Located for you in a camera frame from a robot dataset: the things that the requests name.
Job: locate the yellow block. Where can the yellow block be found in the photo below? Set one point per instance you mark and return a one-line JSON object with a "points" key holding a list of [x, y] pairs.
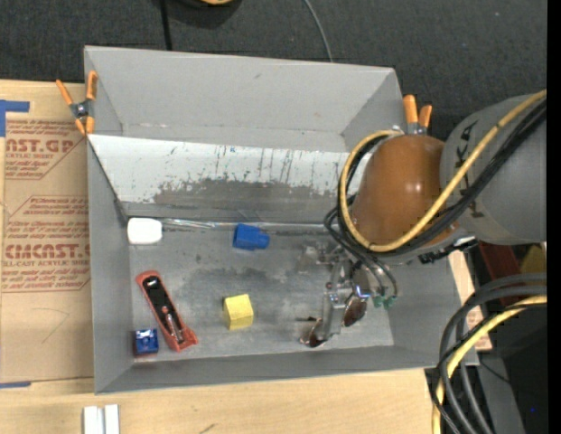
{"points": [[534, 259]]}

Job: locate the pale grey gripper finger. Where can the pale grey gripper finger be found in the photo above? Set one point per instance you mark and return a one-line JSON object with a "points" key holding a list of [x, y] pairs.
{"points": [[339, 312], [329, 314]]}

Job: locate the blue toy block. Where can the blue toy block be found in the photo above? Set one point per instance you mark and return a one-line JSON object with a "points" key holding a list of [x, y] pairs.
{"points": [[249, 237]]}

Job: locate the red-brown flat block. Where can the red-brown flat block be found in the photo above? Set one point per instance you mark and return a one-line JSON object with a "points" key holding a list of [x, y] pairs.
{"points": [[499, 265]]}

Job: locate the brown lens sunglasses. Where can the brown lens sunglasses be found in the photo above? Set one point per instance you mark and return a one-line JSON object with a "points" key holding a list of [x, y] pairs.
{"points": [[356, 312]]}

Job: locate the grey metal bin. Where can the grey metal bin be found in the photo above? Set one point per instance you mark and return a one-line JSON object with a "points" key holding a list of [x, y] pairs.
{"points": [[271, 102]]}

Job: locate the small blue cube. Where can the small blue cube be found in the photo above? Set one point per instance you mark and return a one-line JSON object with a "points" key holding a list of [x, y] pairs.
{"points": [[146, 342]]}

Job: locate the yellow cube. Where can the yellow cube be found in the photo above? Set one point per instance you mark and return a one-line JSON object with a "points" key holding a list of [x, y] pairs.
{"points": [[238, 312]]}

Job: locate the brown cardboard board red print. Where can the brown cardboard board red print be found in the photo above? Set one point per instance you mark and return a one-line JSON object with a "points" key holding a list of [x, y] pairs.
{"points": [[45, 323]]}

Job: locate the white block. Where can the white block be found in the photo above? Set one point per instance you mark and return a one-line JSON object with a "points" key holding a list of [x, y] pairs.
{"points": [[144, 231]]}

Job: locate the orange-red stapler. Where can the orange-red stapler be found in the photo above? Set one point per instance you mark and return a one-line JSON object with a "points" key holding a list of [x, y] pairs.
{"points": [[169, 319]]}

